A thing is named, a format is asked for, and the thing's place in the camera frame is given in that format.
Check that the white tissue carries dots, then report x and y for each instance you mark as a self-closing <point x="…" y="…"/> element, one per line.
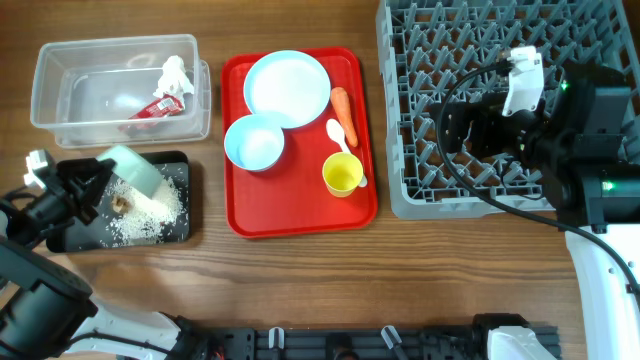
<point x="174" y="81"/>

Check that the red plastic tray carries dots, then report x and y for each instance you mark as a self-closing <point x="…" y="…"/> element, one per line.
<point x="291" y="198"/>

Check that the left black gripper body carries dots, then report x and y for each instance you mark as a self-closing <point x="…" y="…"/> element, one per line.
<point x="49" y="212"/>

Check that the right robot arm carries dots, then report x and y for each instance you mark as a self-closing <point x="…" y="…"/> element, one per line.
<point x="594" y="191"/>

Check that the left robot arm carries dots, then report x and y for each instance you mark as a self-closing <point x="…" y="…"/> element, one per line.
<point x="53" y="312"/>

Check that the red snack wrapper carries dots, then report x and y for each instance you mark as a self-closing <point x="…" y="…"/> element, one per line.
<point x="163" y="107"/>

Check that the brown food chunk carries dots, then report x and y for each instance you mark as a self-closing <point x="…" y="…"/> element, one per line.
<point x="120" y="205"/>

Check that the clear plastic bin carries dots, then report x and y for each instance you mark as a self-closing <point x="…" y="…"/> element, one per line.
<point x="90" y="93"/>

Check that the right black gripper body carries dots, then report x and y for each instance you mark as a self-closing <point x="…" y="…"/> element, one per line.
<point x="473" y="133"/>

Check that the light blue bowl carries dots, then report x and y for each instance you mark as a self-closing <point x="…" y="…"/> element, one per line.
<point x="254" y="142"/>

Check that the orange carrot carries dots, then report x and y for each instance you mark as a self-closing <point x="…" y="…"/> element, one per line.
<point x="342" y="107"/>

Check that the light blue plate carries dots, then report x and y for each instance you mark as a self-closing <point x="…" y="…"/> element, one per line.
<point x="290" y="84"/>

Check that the mint green bowl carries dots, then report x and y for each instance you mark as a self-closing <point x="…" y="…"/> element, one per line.
<point x="133" y="169"/>

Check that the white plastic spoon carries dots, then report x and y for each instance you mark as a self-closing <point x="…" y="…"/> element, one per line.
<point x="336" y="133"/>

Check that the grey dishwasher rack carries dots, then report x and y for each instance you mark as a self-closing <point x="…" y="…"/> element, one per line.
<point x="425" y="47"/>

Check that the black tray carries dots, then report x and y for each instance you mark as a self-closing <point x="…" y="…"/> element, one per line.
<point x="81" y="237"/>

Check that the spilled white rice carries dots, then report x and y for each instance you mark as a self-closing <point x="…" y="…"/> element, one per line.
<point x="158" y="220"/>

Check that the yellow plastic cup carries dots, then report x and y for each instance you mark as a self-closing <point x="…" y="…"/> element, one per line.
<point x="342" y="173"/>

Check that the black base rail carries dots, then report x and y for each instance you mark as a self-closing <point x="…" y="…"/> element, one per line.
<point x="432" y="343"/>

